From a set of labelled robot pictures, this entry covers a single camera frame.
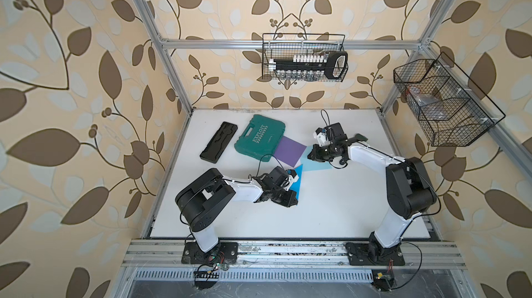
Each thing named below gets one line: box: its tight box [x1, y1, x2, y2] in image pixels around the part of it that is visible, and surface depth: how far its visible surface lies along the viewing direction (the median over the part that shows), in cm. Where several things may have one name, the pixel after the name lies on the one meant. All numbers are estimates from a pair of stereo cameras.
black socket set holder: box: [268, 51, 349, 82], surface depth 86 cm
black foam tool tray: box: [199, 121, 238, 164], surface depth 107 cm
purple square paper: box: [273, 135, 307, 168], surface depth 105 cm
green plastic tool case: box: [234, 114, 287, 163], surface depth 104 cm
